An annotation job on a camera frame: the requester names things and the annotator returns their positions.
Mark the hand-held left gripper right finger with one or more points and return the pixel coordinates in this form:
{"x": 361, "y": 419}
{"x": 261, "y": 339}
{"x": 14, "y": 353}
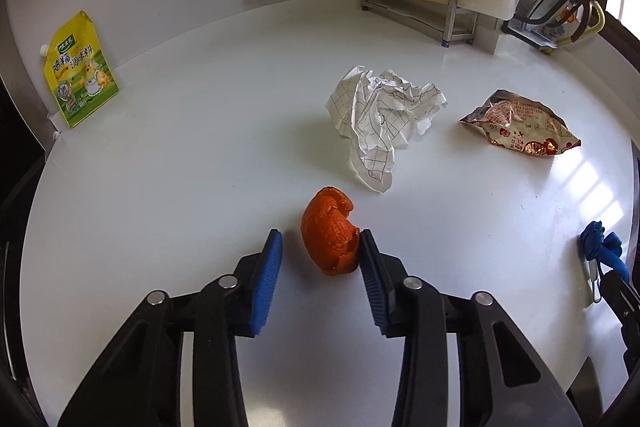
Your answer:
{"x": 372, "y": 287}

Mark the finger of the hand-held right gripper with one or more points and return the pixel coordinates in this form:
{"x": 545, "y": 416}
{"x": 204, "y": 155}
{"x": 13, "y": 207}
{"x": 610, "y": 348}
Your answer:
{"x": 627, "y": 302}

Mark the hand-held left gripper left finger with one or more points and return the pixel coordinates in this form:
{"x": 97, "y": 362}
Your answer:
{"x": 265, "y": 282}

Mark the orange peel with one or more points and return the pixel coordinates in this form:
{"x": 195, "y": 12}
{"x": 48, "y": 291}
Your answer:
{"x": 327, "y": 232}

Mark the crumpled white grid paper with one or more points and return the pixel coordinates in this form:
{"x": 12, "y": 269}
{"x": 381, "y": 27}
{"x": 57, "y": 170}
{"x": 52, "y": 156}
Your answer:
{"x": 375, "y": 117}

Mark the red printed snack wrapper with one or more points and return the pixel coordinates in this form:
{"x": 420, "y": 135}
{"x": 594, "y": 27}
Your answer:
{"x": 520, "y": 127}

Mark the yellow seasoning pouch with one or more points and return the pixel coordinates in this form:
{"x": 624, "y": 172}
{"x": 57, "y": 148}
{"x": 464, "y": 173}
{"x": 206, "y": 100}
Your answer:
{"x": 80, "y": 72}

